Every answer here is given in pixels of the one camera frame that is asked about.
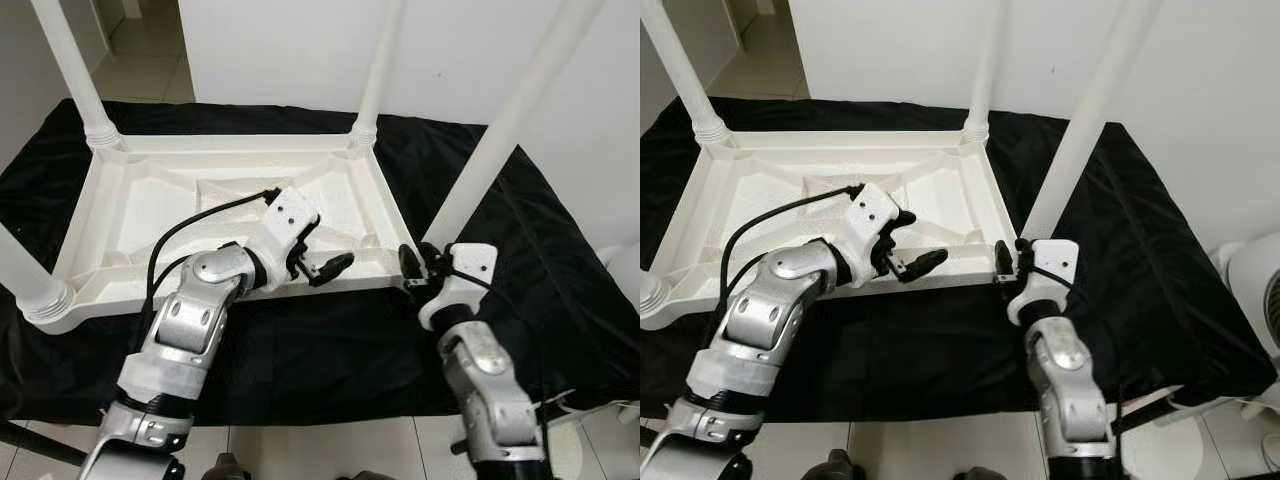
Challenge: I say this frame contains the white plastic table top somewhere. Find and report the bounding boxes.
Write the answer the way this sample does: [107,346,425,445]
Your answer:
[20,130,421,336]
[640,125,1021,331]

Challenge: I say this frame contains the black table cloth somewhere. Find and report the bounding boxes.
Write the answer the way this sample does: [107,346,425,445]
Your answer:
[640,95,1280,421]
[0,97,641,426]

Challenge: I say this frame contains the white floor fan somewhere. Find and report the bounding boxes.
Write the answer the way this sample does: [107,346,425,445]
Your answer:
[1210,235,1280,421]

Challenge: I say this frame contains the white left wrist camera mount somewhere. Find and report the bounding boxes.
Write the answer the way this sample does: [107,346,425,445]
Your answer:
[835,183,906,291]
[245,188,321,296]

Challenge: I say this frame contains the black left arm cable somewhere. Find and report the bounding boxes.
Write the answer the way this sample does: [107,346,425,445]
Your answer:
[720,184,866,311]
[145,188,283,321]

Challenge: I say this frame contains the white metal frame tube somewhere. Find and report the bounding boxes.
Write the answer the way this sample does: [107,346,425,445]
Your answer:
[1150,390,1271,429]
[555,393,641,426]

